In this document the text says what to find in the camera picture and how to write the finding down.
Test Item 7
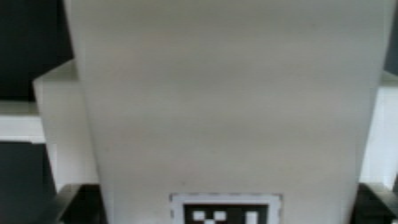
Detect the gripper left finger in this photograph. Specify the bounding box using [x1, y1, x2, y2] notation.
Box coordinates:
[34, 183, 108, 224]

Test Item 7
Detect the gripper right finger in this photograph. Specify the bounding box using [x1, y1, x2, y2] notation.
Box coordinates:
[352, 183, 398, 224]

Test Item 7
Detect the white cabinet top block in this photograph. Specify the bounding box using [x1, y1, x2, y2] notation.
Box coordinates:
[66, 0, 398, 224]

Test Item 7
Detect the white cabinet body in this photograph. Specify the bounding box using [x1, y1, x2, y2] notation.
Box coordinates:
[34, 62, 398, 189]

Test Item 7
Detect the white U-shaped obstacle frame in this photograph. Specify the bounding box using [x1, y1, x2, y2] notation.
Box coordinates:
[0, 101, 46, 144]

